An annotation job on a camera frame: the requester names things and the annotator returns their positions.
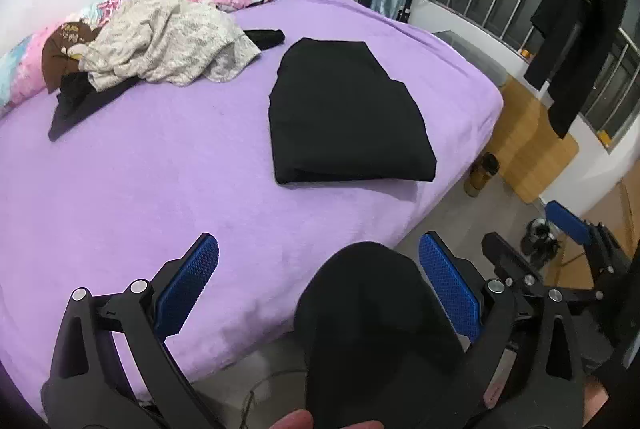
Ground brown shoe on floor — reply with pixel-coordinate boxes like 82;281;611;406
464;153;501;198

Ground black sneakers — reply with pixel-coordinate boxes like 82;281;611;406
522;217;561;260

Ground brown printed garment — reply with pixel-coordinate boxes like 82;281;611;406
41;21;101;96

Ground black jacket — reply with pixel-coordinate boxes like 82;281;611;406
268;37;437;184

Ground hanging black clothes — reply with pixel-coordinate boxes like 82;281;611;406
524;0;632;140

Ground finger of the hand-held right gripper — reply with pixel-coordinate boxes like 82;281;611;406
481;232;603;306
545;201;627;280

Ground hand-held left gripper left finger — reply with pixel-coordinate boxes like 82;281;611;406
41;232;220;429

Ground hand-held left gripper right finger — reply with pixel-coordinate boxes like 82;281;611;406
418;232;588;429

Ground purple bed blanket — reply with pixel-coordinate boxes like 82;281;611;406
0;0;505;410

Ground dark navy garment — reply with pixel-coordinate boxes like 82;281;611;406
48;71;141;143

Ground small black cloth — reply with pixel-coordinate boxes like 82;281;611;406
243;28;286;50

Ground person's left hand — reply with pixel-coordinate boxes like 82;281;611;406
265;410;388;429

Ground beige patterned garment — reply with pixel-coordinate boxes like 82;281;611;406
79;0;262;92

